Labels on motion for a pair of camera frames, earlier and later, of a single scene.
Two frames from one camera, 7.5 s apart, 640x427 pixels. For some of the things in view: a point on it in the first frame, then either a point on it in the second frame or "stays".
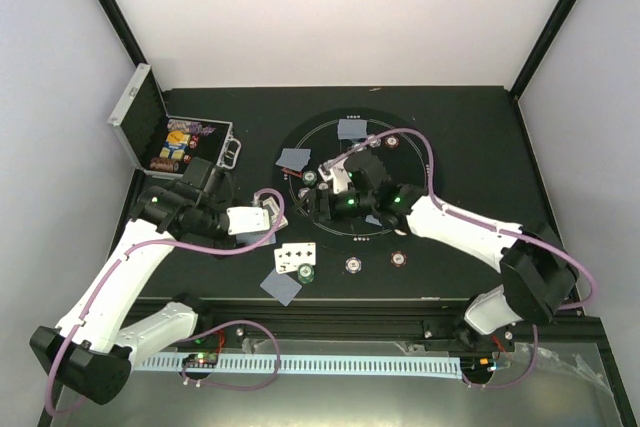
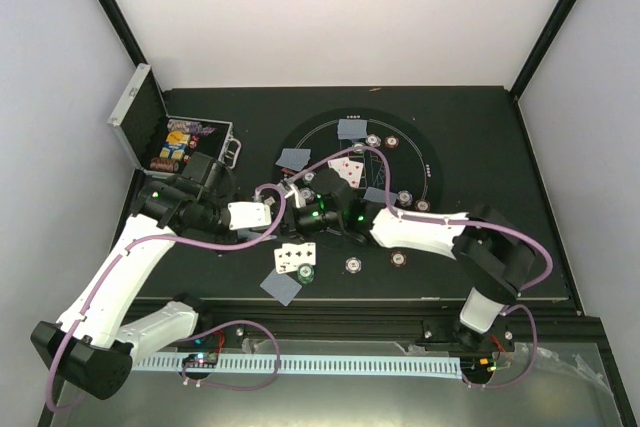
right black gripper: x=315 y=195 to x=294 y=227
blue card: x=281 y=286 stays
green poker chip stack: x=306 y=273 stays
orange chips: x=392 y=142 stays
